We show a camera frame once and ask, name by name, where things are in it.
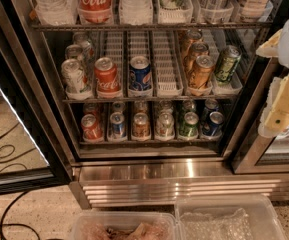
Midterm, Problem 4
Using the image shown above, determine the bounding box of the empty white shelf tray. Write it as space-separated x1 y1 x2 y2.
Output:
152 31 183 97

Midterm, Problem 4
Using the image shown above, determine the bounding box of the white green can bottom shelf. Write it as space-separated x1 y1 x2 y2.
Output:
156 112 174 139

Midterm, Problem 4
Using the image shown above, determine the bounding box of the white soda can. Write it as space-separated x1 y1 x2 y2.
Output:
73 32 94 62
65 44 85 64
61 59 88 94

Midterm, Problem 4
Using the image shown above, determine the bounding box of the orange soda can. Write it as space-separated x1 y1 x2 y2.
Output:
189 55 215 90
184 42 209 72
180 30 203 57

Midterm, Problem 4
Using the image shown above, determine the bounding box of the green soda can middle shelf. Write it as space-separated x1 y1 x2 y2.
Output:
214 45 241 84

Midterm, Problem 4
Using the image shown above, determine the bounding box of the clear water bottle centre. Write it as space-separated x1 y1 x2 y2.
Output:
119 0 153 25

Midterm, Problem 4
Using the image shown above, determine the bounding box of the clear water bottle left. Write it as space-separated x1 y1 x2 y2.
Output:
35 0 78 26

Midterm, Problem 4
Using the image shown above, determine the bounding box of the orange can bottom shelf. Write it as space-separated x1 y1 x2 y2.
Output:
132 112 150 138

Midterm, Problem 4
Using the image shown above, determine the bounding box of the steel fridge cabinet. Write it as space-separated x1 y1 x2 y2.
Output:
3 0 289 209

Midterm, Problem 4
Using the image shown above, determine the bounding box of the front white soda can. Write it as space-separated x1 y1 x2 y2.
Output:
61 59 88 94

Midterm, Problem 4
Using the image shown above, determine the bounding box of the clear bin with bubble wrap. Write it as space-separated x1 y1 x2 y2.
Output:
175 194 287 240

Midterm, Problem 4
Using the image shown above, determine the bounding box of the red Coca-Cola bottle top shelf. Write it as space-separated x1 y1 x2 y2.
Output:
78 0 112 24

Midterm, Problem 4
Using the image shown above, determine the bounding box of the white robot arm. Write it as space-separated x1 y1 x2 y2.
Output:
256 19 289 138

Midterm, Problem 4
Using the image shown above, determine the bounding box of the blue Pepsi can bottom right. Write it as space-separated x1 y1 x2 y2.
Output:
202 111 224 137

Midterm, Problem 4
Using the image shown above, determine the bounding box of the red can bottom shelf front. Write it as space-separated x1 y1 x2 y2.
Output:
81 114 103 140

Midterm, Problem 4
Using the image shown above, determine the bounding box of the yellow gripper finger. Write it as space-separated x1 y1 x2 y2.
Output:
258 74 289 138
256 29 282 58

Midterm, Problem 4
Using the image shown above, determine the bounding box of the clear water bottle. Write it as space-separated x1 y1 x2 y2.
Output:
35 0 78 26
119 0 153 25

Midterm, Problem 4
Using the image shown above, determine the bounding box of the blue Pepsi can middle shelf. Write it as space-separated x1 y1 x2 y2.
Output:
129 56 152 91

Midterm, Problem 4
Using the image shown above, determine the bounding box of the open glass fridge door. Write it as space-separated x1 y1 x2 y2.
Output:
0 0 72 195

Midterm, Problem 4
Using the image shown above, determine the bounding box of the clear bin with brown items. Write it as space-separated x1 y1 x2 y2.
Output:
68 211 179 240

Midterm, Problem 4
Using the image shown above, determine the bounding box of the red Coca-Cola can middle shelf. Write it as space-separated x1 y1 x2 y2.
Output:
94 57 120 93

